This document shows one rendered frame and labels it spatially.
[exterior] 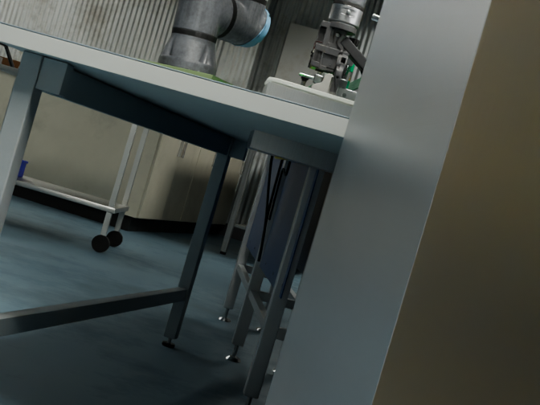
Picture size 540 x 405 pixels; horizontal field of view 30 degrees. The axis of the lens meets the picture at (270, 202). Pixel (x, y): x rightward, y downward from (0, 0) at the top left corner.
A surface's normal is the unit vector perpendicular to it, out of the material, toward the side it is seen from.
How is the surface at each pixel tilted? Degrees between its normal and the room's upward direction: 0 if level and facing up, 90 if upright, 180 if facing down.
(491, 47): 90
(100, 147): 90
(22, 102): 90
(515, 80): 90
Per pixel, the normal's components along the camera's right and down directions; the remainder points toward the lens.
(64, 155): -0.20, -0.04
